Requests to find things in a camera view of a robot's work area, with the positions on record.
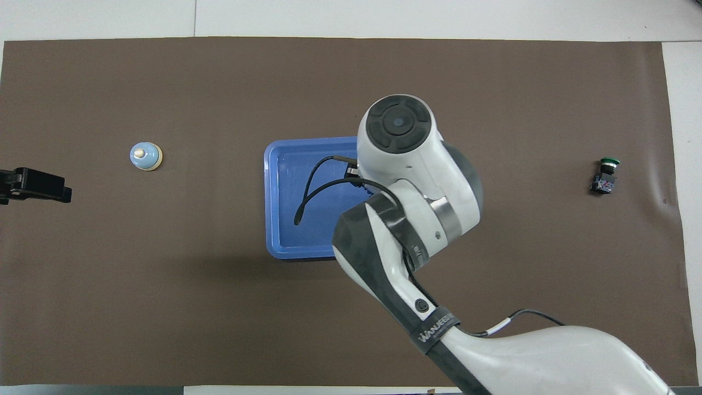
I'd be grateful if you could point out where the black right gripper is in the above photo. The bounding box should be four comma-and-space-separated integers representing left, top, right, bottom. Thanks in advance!
344, 165, 375, 194

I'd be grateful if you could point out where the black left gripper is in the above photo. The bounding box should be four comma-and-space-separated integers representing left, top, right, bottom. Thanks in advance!
0, 167, 72, 205

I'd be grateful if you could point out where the light blue call bell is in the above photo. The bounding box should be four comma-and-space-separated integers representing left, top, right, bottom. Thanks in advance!
130, 142, 163, 171

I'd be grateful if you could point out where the green push button switch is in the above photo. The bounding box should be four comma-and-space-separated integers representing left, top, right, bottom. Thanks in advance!
591, 158, 621, 194

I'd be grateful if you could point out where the blue plastic tray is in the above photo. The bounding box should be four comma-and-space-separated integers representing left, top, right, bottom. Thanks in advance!
264, 137, 365, 260

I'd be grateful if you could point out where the brown table mat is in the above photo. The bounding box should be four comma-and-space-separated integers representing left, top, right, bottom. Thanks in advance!
0, 37, 700, 386

